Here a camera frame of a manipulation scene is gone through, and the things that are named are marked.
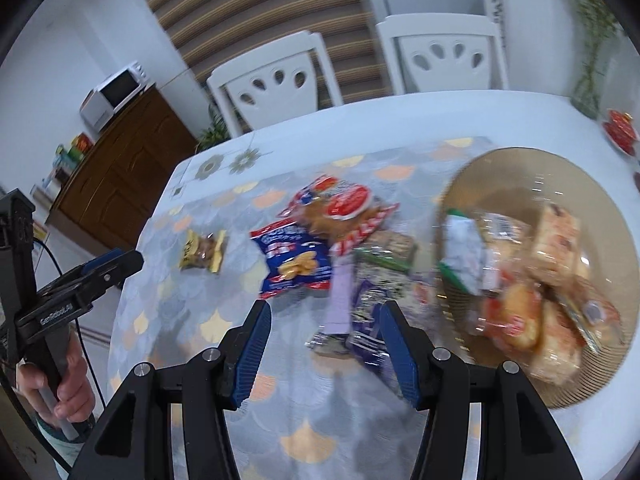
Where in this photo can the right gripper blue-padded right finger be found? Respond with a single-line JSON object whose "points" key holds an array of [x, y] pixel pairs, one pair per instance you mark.
{"points": [[519, 438]]}

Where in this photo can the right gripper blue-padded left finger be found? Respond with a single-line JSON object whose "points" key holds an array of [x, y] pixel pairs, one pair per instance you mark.
{"points": [[132, 440]]}

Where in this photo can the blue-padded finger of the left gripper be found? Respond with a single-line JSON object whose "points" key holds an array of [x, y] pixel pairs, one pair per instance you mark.
{"points": [[116, 261], [87, 288]]}

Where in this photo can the purple white chips bag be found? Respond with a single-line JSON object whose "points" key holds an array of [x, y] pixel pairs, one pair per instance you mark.
{"points": [[373, 286]]}

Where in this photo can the green white snack packet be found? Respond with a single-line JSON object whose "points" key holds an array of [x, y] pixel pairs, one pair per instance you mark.
{"points": [[463, 253]]}

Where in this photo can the person's left hand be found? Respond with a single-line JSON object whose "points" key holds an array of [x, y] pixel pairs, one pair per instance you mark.
{"points": [[76, 399]]}

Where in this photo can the brown wooden cabinet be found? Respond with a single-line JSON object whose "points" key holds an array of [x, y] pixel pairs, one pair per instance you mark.
{"points": [[115, 189]]}

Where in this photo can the small tan cake packet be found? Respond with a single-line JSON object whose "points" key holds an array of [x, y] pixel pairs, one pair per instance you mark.
{"points": [[557, 356]]}

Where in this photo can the yellow nut snack packet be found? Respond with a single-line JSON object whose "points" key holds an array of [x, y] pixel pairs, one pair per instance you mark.
{"points": [[203, 251]]}

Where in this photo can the orange cake packet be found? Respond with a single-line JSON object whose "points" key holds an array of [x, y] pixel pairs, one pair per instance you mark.
{"points": [[513, 318]]}

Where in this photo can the white microwave oven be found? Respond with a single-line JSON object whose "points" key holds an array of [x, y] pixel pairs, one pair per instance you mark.
{"points": [[112, 95]]}

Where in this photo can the blue snack bag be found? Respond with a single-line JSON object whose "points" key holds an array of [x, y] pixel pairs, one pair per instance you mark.
{"points": [[294, 258]]}

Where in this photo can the clear cracker stack packet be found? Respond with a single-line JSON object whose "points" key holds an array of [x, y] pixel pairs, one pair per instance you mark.
{"points": [[555, 246]]}

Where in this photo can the gold ribbed glass bowl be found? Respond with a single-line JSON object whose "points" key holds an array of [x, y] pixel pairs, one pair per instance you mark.
{"points": [[504, 191]]}

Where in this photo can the lilac flat snack packet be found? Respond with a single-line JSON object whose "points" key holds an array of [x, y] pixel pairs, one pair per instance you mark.
{"points": [[337, 319]]}

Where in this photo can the brown green biscuit packet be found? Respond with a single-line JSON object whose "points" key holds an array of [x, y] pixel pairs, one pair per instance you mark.
{"points": [[389, 249]]}

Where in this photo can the red orange bread bag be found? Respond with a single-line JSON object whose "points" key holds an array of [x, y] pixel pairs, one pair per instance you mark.
{"points": [[343, 213]]}

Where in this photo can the left white plastic chair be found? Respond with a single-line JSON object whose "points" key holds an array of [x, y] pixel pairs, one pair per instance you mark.
{"points": [[274, 82]]}

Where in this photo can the white plastic chair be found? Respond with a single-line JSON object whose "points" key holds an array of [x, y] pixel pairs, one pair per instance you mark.
{"points": [[274, 82], [428, 52]]}

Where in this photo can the small red decorated box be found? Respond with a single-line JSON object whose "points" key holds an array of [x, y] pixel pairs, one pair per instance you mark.
{"points": [[620, 130]]}

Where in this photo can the right white plastic chair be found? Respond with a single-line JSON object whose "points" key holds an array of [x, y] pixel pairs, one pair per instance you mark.
{"points": [[428, 52]]}

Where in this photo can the vase with dried flowers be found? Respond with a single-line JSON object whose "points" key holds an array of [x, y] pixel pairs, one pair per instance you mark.
{"points": [[597, 28]]}

